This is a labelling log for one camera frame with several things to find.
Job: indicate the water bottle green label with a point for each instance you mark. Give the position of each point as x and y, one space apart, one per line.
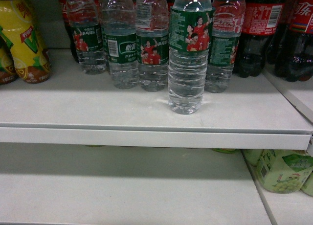
190 30

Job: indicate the white upper shelf board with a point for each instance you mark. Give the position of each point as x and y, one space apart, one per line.
74 108

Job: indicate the white shelf board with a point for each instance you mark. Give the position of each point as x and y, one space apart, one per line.
46 184
74 108

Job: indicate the barcode water bottle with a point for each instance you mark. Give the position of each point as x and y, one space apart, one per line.
119 34

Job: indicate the leftmost water bottle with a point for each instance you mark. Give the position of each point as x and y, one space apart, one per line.
87 35

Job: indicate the rightmost water bottle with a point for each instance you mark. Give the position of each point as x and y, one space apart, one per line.
227 27

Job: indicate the white lower shelf board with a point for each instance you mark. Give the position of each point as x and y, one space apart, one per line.
46 184

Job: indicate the yellow lemon tea bottle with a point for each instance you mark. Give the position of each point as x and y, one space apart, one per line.
19 30

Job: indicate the green grape drink bottle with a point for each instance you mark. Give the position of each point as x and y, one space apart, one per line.
283 171

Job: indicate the right edge cola bottle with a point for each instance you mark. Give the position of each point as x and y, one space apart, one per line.
295 60

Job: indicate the cola bottle with barcode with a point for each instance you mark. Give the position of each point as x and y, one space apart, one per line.
260 24

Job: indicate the left rear cola bottle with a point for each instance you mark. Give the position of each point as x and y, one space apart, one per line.
68 29

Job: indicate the partial lemon tea bottle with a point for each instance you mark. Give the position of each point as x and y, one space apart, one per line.
7 68

